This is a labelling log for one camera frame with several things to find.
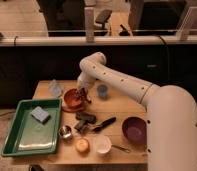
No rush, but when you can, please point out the dark grape bunch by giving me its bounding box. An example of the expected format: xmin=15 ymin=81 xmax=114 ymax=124
xmin=80 ymin=94 xmax=92 ymax=104

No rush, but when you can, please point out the clear plastic cup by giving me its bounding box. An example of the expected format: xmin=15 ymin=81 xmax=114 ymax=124
xmin=49 ymin=80 xmax=62 ymax=97

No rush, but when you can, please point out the red plate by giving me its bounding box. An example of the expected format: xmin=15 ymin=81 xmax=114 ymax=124
xmin=62 ymin=105 xmax=86 ymax=113

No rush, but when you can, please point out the black handled brush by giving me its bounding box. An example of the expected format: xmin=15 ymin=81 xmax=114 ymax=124
xmin=92 ymin=117 xmax=116 ymax=132

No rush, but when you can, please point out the metal spoon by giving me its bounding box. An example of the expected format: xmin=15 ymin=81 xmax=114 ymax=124
xmin=111 ymin=145 xmax=131 ymax=153

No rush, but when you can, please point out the blue plastic cup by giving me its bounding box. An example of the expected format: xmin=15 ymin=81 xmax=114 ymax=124
xmin=97 ymin=84 xmax=108 ymax=99

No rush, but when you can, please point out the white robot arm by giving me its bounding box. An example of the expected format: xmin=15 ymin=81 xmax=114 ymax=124
xmin=77 ymin=52 xmax=197 ymax=171

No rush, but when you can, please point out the green plastic tray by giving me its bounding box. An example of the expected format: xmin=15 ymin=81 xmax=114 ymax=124
xmin=1 ymin=99 xmax=62 ymax=157

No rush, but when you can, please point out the dark grey toy object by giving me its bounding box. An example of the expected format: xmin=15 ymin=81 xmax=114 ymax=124
xmin=75 ymin=112 xmax=97 ymax=133

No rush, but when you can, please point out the orange fruit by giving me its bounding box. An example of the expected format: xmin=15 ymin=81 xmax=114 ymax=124
xmin=75 ymin=138 xmax=90 ymax=153

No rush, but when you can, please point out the small metal cup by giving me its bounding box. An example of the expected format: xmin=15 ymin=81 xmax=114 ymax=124
xmin=59 ymin=125 xmax=73 ymax=140

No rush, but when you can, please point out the purple bowl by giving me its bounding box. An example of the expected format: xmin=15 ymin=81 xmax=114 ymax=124
xmin=122 ymin=117 xmax=147 ymax=145

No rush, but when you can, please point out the office chair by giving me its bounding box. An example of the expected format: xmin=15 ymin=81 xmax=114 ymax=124
xmin=95 ymin=9 xmax=112 ymax=30

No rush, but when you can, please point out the red bowl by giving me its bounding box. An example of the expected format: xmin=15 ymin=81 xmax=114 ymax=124
xmin=63 ymin=89 xmax=84 ymax=109

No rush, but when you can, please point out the blue sponge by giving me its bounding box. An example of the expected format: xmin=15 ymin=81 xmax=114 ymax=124
xmin=30 ymin=106 xmax=50 ymax=123

